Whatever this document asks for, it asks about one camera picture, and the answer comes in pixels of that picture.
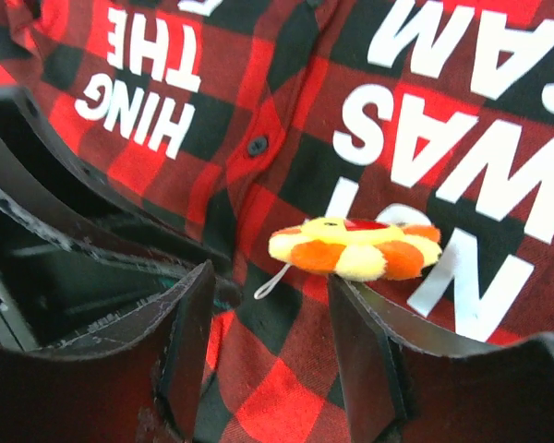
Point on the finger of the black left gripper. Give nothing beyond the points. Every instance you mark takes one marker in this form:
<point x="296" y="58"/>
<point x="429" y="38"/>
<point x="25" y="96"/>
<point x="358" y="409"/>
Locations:
<point x="56" y="195"/>
<point x="48" y="294"/>

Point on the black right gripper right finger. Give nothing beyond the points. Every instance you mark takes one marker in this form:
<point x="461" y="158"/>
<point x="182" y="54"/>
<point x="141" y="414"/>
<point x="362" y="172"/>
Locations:
<point x="407" y="380"/>

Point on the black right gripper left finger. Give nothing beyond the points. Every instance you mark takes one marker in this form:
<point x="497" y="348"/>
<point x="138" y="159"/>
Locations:
<point x="136" y="378"/>

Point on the yellow plush flower brooch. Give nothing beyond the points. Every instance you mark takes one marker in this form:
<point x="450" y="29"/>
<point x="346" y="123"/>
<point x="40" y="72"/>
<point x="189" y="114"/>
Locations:
<point x="354" y="249"/>

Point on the red black plaid shirt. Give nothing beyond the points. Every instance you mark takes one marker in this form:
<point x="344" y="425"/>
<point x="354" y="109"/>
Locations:
<point x="230" y="120"/>

